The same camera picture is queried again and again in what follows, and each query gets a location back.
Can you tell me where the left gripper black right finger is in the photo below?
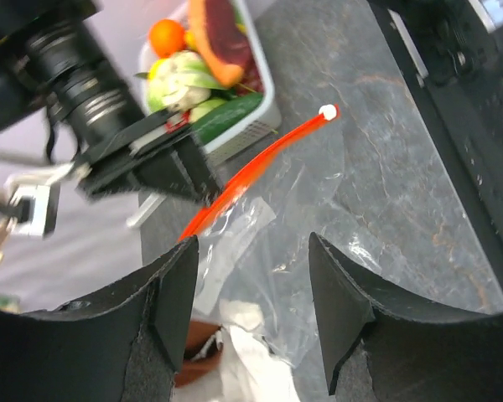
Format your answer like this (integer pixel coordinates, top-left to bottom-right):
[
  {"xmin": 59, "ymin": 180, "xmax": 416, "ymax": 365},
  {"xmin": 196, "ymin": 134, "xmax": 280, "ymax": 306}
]
[{"xmin": 309, "ymin": 234, "xmax": 503, "ymax": 401}]

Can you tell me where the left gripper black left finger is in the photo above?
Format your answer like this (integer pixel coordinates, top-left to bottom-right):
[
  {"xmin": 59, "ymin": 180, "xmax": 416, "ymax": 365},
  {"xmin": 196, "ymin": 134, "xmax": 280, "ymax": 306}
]
[{"xmin": 0, "ymin": 237, "xmax": 199, "ymax": 401}]

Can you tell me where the green cucumber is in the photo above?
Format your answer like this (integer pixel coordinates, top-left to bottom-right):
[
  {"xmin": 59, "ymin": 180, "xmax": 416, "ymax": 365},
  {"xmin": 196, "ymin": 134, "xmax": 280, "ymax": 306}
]
[{"xmin": 190, "ymin": 93, "xmax": 263, "ymax": 145}]

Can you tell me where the yellow lemon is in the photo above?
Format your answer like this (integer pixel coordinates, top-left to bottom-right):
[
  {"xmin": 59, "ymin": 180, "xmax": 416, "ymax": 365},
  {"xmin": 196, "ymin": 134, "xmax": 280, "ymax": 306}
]
[{"xmin": 184, "ymin": 30, "xmax": 197, "ymax": 52}]

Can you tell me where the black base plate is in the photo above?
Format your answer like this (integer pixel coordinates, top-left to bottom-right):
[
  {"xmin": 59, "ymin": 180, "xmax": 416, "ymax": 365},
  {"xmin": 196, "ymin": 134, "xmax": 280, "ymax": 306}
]
[{"xmin": 368, "ymin": 0, "xmax": 503, "ymax": 273}]

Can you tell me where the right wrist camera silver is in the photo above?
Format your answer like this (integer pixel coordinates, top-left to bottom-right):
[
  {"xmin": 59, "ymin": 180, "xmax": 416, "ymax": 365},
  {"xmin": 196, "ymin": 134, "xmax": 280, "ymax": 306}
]
[{"xmin": 0, "ymin": 162, "xmax": 91, "ymax": 263}]

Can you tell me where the brown cloth on hanger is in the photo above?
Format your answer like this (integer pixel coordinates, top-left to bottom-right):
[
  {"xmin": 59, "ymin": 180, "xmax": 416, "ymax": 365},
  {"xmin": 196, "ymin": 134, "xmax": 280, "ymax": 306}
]
[{"xmin": 175, "ymin": 321, "xmax": 223, "ymax": 388}]

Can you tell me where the papaya slice orange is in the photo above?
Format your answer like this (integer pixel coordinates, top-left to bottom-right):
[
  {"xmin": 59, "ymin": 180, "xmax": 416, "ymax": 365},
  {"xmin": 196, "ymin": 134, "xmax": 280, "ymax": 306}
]
[{"xmin": 188, "ymin": 0, "xmax": 252, "ymax": 88}]

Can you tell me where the white cloth on hanger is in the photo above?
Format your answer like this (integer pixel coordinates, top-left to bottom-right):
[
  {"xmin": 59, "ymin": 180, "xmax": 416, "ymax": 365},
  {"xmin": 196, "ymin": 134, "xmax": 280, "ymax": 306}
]
[{"xmin": 172, "ymin": 301, "xmax": 299, "ymax": 402}]

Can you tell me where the cauliflower with green leaves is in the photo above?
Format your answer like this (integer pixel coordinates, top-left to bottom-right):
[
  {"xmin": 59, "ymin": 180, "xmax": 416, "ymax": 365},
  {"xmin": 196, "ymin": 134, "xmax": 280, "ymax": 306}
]
[{"xmin": 145, "ymin": 50, "xmax": 224, "ymax": 112}]

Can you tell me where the orange fruit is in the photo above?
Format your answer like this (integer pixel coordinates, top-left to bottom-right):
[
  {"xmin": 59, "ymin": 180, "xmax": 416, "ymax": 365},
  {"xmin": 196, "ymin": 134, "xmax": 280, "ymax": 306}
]
[{"xmin": 148, "ymin": 19, "xmax": 186, "ymax": 59}]

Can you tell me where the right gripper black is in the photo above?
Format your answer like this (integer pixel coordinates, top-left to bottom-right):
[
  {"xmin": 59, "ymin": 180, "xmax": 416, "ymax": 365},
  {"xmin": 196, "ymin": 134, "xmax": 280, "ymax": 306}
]
[{"xmin": 0, "ymin": 1, "xmax": 220, "ymax": 205}]

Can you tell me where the red grapes bunch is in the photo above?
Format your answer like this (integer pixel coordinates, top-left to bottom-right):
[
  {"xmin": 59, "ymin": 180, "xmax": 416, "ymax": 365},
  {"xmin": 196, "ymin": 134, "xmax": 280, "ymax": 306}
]
[{"xmin": 236, "ymin": 63, "xmax": 264, "ymax": 95}]

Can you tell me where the clear zip top bag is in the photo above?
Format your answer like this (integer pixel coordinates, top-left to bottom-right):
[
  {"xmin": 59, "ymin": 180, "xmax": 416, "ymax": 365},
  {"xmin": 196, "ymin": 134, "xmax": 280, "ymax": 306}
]
[{"xmin": 184, "ymin": 105, "xmax": 381, "ymax": 401}]

